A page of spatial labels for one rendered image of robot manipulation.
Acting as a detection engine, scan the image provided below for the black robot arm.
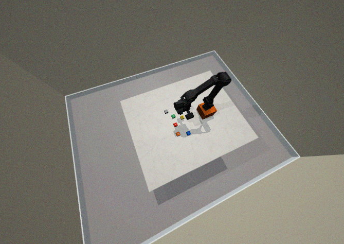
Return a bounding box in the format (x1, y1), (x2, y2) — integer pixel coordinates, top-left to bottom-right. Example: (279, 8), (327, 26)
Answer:
(174, 72), (231, 115)

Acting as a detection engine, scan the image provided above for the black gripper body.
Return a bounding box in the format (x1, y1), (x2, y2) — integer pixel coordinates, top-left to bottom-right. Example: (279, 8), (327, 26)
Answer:
(184, 106), (194, 120)

